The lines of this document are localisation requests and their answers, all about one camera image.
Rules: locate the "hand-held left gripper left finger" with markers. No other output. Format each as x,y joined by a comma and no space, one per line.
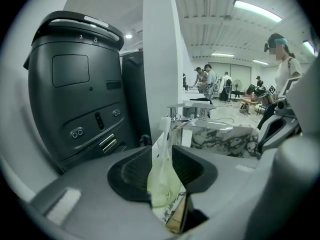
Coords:
87,196

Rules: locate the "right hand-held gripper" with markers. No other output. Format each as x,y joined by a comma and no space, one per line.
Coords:
290,104

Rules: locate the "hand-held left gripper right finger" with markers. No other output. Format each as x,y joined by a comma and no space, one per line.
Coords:
225,189

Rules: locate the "standing fan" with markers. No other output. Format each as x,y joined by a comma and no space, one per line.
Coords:
236,86

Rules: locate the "chrome faucet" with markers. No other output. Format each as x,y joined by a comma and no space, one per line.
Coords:
178,131

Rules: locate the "black cloth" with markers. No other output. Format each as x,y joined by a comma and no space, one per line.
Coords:
200,99

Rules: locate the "large black machine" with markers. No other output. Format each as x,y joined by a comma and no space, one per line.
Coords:
75,96

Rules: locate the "narrow black machine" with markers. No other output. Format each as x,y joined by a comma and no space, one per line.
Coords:
135,96

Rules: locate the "tube ceiling light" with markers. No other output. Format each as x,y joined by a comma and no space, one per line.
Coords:
257,10

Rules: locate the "round ceiling light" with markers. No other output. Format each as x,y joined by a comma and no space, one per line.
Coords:
128,36

